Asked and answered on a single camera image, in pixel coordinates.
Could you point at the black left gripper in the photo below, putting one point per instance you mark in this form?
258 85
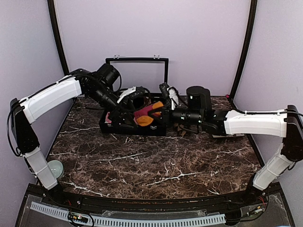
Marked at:
116 119

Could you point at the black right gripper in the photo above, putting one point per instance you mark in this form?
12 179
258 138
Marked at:
165 117

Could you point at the maroon purple orange striped sock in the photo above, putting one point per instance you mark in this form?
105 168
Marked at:
141 116

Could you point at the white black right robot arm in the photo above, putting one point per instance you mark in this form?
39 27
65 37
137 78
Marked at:
285 123

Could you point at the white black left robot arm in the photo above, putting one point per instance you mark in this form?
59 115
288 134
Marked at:
96 85

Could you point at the pink white rolled sock left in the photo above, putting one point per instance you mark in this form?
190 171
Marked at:
107 117

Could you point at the black sock organizer box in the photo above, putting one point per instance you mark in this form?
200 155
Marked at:
153 129

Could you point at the brown argyle rolled sock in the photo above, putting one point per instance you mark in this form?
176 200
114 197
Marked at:
179 129

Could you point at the square floral ceramic plate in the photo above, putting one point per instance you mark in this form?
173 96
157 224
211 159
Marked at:
228 136

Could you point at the pale green bowl left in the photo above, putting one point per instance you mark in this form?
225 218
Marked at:
57 168

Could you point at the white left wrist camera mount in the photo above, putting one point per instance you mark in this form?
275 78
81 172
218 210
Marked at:
132 92

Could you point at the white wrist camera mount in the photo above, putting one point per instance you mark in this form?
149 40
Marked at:
169 95
132 92

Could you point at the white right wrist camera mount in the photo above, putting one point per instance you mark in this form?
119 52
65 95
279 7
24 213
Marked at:
169 95

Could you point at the black front table rail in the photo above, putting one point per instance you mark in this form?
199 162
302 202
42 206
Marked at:
87 200

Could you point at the black left frame post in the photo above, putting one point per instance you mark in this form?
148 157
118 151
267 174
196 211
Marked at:
57 36

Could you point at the black frame post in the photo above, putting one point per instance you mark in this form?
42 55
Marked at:
57 36
245 49

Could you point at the white slotted cable duct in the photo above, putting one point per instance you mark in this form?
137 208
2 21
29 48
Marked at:
130 219

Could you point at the black right frame post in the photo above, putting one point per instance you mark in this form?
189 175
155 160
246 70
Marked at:
245 49

